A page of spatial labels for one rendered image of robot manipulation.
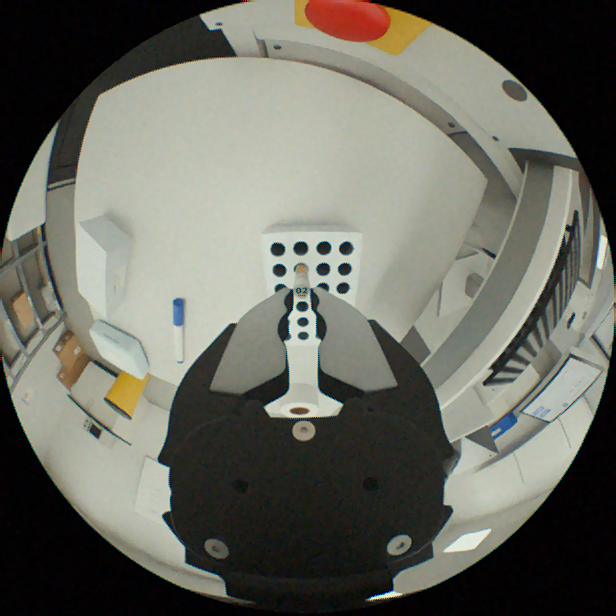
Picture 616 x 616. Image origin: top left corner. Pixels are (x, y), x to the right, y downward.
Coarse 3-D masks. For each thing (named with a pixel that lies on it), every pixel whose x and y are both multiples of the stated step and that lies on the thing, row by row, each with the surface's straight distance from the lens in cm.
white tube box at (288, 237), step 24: (264, 240) 16; (288, 240) 16; (312, 240) 16; (336, 240) 16; (360, 240) 16; (264, 264) 16; (288, 264) 16; (312, 264) 16; (336, 264) 16; (336, 288) 18; (312, 312) 18; (288, 336) 21; (312, 336) 21
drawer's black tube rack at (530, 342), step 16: (576, 224) 27; (576, 240) 29; (560, 256) 34; (576, 256) 32; (560, 272) 24; (576, 272) 37; (544, 288) 31; (560, 288) 27; (544, 304) 23; (560, 304) 32; (528, 320) 31; (544, 320) 27; (528, 336) 23; (544, 336) 34; (512, 352) 23; (528, 352) 30; (496, 368) 23; (512, 368) 29
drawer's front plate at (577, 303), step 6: (576, 288) 51; (576, 294) 51; (582, 294) 51; (570, 300) 58; (576, 300) 54; (582, 300) 51; (570, 306) 62; (576, 306) 58; (582, 306) 54; (564, 312) 72; (570, 312) 67; (576, 312) 62; (582, 312) 61; (564, 318) 79; (576, 318) 66; (576, 324) 71
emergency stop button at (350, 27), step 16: (320, 0) 13; (336, 0) 12; (352, 0) 12; (320, 16) 13; (336, 16) 12; (352, 16) 12; (368, 16) 12; (384, 16) 12; (336, 32) 13; (352, 32) 13; (368, 32) 13; (384, 32) 13
